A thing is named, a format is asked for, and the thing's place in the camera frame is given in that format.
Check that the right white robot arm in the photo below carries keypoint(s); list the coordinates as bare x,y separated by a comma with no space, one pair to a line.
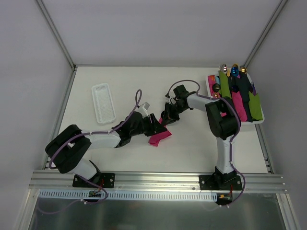
223,121

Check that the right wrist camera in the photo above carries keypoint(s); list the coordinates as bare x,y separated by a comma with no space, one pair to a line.
171,99

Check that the left black mount plate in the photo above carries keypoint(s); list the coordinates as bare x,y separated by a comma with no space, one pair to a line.
105,180

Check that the white tray of rolls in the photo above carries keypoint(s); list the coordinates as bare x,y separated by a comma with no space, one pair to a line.
234,88

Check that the magenta napkin roll left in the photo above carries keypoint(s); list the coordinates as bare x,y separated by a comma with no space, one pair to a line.
212,79

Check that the black napkin roll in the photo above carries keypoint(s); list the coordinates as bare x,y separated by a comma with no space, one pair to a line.
243,84

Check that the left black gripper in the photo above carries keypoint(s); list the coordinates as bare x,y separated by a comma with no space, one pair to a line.
151,123

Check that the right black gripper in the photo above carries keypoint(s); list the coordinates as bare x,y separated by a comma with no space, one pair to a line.
173,111

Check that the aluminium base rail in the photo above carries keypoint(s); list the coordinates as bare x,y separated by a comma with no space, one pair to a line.
161,181

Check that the magenta napkin roll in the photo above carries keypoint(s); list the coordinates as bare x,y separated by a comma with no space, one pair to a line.
238,103
212,79

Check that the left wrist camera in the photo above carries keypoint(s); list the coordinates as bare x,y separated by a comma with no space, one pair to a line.
143,109

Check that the silver spoon in roll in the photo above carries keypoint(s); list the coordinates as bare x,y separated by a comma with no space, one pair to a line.
223,68

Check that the magenta napkin roll middle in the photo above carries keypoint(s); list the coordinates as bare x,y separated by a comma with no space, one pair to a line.
238,103

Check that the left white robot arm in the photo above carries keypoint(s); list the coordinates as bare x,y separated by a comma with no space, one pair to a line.
67,150

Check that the black spoon in roll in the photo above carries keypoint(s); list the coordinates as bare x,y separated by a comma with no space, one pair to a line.
216,88

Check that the right black mount plate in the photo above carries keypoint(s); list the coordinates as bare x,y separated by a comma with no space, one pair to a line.
206,182

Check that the black mount plate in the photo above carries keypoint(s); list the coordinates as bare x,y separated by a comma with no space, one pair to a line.
206,182
105,180

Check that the green napkin roll right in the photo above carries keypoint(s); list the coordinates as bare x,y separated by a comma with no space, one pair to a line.
255,106

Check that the white perforated cutlery basket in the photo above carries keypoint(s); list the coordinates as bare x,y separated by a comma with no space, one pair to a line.
103,104

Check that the gold spoon in roll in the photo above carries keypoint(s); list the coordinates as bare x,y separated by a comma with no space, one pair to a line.
243,69

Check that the blue spoon in roll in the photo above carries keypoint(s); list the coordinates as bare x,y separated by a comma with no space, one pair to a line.
234,70

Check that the magenta paper napkin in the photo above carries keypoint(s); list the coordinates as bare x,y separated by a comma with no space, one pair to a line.
155,139

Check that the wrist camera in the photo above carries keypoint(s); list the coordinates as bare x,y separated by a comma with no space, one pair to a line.
171,99
143,109

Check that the white slotted cable duct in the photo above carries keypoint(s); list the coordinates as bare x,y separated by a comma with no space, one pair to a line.
129,195

